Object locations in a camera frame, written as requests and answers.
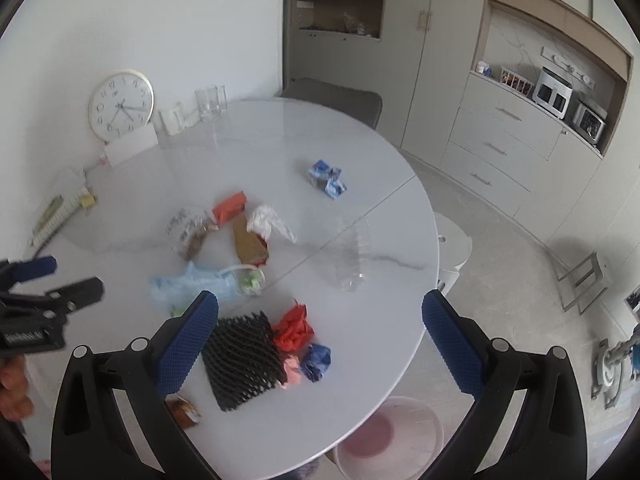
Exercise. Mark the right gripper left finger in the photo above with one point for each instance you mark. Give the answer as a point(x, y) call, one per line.
point(90, 440)

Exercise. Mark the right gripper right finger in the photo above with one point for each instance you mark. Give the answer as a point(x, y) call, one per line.
point(548, 440)

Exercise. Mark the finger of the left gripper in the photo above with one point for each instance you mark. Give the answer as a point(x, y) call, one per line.
point(18, 272)
point(69, 298)

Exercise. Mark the light blue plastic bag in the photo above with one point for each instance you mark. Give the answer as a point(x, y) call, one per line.
point(175, 293)

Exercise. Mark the clear printed plastic bag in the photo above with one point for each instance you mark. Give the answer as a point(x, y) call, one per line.
point(187, 229)

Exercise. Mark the black foam fruit net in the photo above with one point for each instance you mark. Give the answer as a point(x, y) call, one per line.
point(241, 360)

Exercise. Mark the orange red snack packet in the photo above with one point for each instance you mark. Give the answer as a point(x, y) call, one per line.
point(229, 208)

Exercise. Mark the brown cardboard piece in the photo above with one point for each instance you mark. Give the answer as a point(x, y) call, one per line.
point(249, 246)

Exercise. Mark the white plastic bag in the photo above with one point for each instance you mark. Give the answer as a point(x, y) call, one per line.
point(264, 221)

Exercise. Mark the pink paper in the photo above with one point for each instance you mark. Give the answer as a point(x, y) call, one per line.
point(293, 373)

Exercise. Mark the red paper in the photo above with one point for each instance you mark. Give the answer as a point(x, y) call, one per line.
point(293, 331)

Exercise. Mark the dark blue wrapper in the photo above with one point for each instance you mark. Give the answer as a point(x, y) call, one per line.
point(316, 362)

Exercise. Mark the clear plastic bottle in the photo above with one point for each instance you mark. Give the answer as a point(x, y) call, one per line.
point(352, 255)

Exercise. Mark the blue snack wrapper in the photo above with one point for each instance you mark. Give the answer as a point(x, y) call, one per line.
point(327, 179)

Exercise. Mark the white plastic trash basket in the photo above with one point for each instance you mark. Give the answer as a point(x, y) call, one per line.
point(398, 441)

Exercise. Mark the person's left hand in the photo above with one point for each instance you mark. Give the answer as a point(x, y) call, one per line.
point(15, 404)

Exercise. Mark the white power strip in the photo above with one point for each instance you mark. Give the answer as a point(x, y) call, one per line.
point(58, 211)

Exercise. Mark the grey exercise machine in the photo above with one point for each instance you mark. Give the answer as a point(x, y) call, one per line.
point(608, 368)

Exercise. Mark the small orange brown wrapper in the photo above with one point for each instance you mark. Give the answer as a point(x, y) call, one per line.
point(183, 411)

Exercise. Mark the white card stand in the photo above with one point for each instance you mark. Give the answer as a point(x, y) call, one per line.
point(130, 145)

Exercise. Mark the grey metal step stool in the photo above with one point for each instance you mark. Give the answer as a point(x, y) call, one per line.
point(583, 285)

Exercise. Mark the small clear glass cup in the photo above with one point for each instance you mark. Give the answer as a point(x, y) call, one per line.
point(173, 119)

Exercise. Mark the white round plastic stool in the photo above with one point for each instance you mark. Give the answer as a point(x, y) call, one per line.
point(455, 249)

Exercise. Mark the clear drinking glass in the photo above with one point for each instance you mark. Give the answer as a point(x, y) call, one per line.
point(212, 102)

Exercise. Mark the beige drawer cabinet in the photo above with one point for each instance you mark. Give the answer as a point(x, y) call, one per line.
point(515, 156)

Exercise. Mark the silver microwave oven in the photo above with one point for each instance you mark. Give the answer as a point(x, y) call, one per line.
point(589, 119)

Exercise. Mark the white toaster oven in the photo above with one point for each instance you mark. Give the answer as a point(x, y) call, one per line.
point(552, 92)

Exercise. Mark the grey dining chair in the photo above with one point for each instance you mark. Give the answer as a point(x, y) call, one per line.
point(364, 106)

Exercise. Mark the spice rack on counter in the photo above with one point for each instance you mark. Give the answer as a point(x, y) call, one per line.
point(516, 82)

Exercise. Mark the tall beige cupboard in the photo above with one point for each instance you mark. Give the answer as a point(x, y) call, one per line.
point(415, 54)

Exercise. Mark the round white wall clock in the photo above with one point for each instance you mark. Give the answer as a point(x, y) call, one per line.
point(121, 104)

